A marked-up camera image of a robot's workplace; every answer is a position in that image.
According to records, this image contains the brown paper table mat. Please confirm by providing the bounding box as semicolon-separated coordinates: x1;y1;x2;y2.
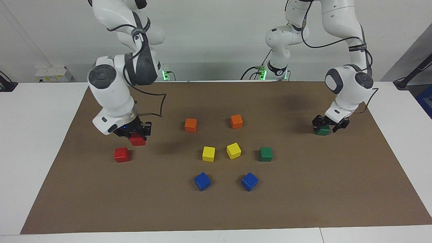
20;80;432;235

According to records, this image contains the blue wooden cube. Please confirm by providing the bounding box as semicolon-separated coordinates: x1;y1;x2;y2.
241;172;259;192
194;172;211;192

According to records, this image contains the blue floor object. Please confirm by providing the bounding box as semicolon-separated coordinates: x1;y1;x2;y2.
416;84;432;119

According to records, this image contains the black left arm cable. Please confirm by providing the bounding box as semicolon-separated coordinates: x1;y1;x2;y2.
300;0;379;115

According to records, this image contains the yellow wooden cube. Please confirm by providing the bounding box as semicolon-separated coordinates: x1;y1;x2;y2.
226;142;242;160
202;146;216;162

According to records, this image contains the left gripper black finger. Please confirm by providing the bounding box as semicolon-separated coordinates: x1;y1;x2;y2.
332;118;350;133
312;115;327;130

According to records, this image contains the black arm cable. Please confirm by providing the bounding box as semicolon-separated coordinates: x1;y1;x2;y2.
300;0;379;115
107;24;167;118

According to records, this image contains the black stand base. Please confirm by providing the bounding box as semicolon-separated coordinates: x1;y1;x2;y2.
0;71;18;92

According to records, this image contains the black base cable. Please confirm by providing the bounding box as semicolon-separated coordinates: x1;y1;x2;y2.
240;51;272;81

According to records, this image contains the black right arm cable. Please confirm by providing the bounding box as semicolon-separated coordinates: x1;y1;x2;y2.
107;24;167;118

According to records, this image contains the white power strip box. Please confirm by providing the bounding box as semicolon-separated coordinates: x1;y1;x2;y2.
35;65;74;83

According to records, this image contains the black pole stand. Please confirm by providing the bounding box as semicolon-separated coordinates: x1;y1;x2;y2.
393;53;432;90

